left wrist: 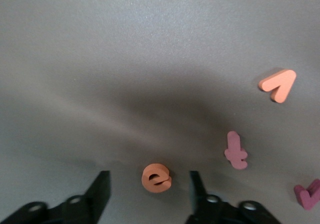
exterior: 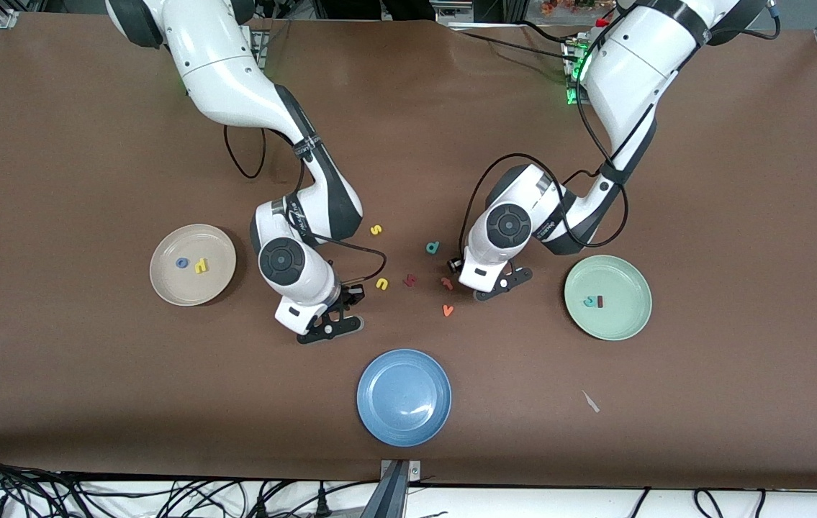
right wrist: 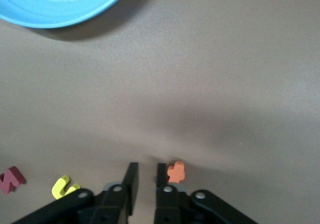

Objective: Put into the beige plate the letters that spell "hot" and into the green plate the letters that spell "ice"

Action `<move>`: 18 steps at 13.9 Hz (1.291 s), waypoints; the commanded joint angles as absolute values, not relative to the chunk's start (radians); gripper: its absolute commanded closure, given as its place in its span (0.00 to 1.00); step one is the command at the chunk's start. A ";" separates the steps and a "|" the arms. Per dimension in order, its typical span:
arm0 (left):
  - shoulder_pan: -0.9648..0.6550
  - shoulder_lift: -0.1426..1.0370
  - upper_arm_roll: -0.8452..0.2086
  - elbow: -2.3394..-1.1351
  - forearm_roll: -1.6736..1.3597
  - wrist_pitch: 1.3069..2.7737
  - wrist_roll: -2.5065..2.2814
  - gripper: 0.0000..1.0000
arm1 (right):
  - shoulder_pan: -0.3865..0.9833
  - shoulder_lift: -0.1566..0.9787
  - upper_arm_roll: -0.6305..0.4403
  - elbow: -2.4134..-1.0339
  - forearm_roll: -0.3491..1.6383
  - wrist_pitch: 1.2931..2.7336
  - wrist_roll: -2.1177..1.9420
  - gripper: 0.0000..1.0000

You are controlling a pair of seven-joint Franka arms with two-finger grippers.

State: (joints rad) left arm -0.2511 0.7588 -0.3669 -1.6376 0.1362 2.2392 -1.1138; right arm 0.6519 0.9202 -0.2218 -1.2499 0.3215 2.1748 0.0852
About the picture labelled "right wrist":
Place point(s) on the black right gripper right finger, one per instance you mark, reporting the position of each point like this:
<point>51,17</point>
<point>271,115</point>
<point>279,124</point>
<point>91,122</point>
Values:
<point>175,206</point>

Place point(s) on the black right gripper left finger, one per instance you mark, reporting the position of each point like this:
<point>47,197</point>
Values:
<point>112,204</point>

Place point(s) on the yellow letter u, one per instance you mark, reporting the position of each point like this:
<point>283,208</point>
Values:
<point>58,189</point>

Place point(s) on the maroon letter k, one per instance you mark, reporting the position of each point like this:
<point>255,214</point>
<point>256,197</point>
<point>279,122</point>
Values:
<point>10,180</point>

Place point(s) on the brown table cover sheet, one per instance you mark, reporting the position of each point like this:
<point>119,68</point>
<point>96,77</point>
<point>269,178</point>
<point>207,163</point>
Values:
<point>200,84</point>

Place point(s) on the blue plate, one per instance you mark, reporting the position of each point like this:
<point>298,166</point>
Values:
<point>62,4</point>

